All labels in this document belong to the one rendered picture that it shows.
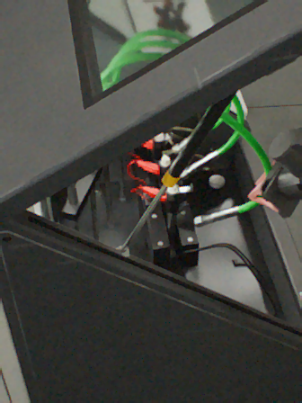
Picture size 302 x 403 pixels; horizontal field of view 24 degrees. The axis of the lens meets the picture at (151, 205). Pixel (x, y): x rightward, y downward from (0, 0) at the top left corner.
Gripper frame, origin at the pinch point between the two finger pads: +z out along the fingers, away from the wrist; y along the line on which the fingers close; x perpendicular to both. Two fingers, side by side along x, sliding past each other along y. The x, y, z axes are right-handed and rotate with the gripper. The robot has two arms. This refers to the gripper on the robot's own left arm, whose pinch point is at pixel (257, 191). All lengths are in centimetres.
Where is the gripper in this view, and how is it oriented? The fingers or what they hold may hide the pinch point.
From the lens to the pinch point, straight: 131.0
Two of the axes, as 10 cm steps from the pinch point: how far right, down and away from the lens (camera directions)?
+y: -5.2, 7.5, -4.0
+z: -5.0, 1.1, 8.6
